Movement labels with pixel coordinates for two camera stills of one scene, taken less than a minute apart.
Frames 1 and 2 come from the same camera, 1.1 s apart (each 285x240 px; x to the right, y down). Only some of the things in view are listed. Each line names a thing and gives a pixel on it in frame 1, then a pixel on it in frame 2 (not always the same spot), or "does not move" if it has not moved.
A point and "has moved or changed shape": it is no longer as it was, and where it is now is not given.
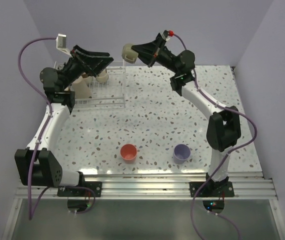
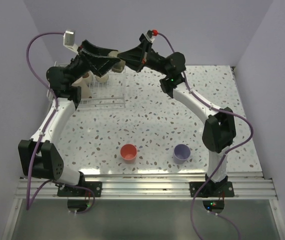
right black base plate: x=212 y=189 does not move
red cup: x=128 y=153 does not move
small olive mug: x=129 y=54 has moved or changed shape
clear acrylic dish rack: x=111 y=93 does not move
